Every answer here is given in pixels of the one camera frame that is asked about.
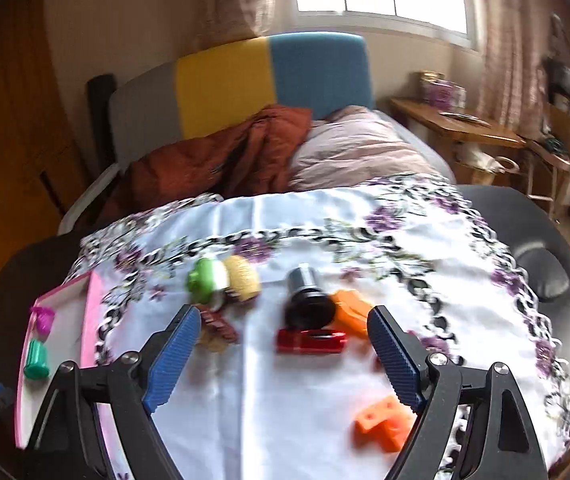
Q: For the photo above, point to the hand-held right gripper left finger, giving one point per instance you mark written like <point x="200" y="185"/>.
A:
<point x="172" y="360"/>

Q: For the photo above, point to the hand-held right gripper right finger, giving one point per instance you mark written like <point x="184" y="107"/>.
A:
<point x="395" y="360"/>

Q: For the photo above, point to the orange star-shaped plastic piece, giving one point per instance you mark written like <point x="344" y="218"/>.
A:
<point x="352" y="312"/>

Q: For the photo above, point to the orange plastic block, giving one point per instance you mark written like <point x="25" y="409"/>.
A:
<point x="382" y="422"/>

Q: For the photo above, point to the red metal cylinder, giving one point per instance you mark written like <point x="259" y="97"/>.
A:
<point x="310" y="342"/>

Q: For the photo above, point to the green and white toy camera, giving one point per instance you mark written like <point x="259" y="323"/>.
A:
<point x="205" y="277"/>

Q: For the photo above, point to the pink shallow box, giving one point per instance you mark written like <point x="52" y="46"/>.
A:
<point x="65" y="320"/>

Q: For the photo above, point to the black and grey cylinder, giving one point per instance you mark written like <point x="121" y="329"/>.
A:
<point x="305" y="300"/>

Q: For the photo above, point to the yellow carved egg shape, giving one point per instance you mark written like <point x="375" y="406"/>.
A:
<point x="242" y="275"/>

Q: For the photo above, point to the teal ribbed plastic spool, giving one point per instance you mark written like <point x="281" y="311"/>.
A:
<point x="37" y="360"/>

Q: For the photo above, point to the magenta plastic spool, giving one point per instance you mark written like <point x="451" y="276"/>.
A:
<point x="44" y="321"/>

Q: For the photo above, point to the white embroidered floral tablecloth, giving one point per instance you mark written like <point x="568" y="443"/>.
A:
<point x="275" y="410"/>

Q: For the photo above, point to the rust brown quilted jacket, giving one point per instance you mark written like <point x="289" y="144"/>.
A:
<point x="205" y="160"/>

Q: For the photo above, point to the pale pink duvet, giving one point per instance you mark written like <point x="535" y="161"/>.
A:
<point x="365" y="150"/>

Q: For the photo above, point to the wooden wardrobe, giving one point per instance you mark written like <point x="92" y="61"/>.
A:
<point x="10" y="160"/>

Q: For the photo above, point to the wooden desk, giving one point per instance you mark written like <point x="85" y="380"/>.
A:
<point x="460" y="127"/>

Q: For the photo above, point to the purple tin box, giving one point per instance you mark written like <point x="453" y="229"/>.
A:
<point x="437" y="92"/>

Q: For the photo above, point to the grey yellow blue headboard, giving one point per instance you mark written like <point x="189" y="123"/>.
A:
<point x="225" y="90"/>

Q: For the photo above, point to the black stereo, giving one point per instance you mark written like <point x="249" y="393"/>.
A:
<point x="565" y="80"/>

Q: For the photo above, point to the white bed rail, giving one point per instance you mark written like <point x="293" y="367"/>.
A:
<point x="90" y="195"/>

